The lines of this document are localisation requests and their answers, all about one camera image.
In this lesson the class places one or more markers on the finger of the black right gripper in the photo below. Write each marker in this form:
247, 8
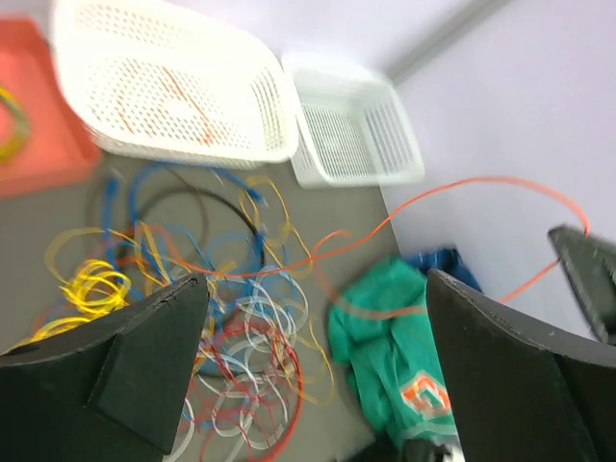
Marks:
588, 262

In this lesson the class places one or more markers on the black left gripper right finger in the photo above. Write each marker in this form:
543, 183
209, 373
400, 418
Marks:
520, 389

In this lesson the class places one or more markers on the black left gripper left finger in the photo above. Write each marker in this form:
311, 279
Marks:
112, 389

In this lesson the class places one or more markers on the blue plaid cloth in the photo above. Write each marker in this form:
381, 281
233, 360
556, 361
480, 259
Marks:
446, 259

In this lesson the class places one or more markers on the green shirt orange logo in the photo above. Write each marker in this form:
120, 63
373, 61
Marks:
379, 331

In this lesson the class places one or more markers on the orange square box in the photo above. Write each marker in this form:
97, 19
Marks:
43, 143

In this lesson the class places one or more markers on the white rectangular mesh basket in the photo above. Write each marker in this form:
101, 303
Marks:
353, 129

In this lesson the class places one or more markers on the white oval perforated basket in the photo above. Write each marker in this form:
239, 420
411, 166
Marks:
156, 81

